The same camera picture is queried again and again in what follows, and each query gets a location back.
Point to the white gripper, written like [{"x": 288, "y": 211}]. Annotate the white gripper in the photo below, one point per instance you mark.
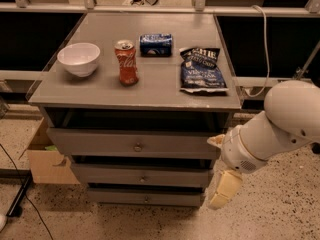
[{"x": 237, "y": 153}]

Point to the grey top drawer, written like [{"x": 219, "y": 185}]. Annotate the grey top drawer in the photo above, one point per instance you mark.
[{"x": 76, "y": 142}]

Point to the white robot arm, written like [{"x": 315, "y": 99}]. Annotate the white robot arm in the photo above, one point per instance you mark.
[{"x": 289, "y": 121}]

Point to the grey drawer cabinet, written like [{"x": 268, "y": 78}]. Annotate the grey drawer cabinet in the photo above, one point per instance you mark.
[{"x": 154, "y": 104}]

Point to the grey middle drawer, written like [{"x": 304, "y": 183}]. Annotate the grey middle drawer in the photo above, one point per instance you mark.
[{"x": 134, "y": 175}]

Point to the blue chip bag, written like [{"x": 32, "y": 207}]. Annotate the blue chip bag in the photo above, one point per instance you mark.
[{"x": 199, "y": 71}]

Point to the blue soda can lying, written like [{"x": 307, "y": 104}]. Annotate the blue soda can lying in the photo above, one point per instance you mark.
[{"x": 157, "y": 45}]

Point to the red cola can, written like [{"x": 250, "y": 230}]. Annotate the red cola can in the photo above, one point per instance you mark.
[{"x": 126, "y": 54}]

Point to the cardboard box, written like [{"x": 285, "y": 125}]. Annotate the cardboard box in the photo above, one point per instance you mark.
[{"x": 47, "y": 164}]

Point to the white bowl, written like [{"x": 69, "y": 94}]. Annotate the white bowl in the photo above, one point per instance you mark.
[{"x": 80, "y": 59}]

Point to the black floor bar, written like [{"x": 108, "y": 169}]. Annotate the black floor bar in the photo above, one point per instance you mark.
[{"x": 15, "y": 209}]

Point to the metal railing frame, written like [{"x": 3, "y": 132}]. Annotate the metal railing frame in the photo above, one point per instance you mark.
[{"x": 160, "y": 4}]

